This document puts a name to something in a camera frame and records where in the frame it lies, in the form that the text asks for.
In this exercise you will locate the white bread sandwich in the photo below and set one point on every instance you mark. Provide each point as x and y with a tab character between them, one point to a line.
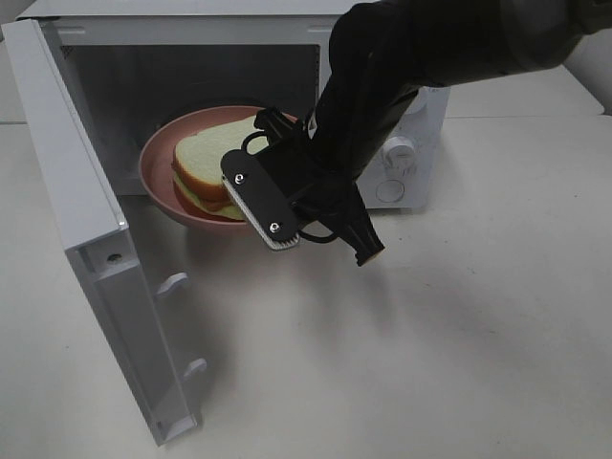
197	167

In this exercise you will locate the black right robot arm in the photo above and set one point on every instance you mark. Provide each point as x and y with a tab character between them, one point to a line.
381	54

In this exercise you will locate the pink round plate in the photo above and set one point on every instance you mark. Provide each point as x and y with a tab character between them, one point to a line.
156	171

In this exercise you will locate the white lower timer knob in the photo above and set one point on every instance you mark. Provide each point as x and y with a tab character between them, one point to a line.
398	155

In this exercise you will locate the white microwave door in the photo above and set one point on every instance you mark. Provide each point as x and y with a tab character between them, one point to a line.
94	231

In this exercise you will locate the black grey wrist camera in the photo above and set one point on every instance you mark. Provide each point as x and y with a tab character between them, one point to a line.
260	200

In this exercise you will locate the white microwave oven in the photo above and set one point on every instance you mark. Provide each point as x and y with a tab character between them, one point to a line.
98	78

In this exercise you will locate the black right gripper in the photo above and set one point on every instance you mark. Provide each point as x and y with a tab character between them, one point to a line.
313	191

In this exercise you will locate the round door release button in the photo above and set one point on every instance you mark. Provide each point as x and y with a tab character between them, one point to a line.
390	191

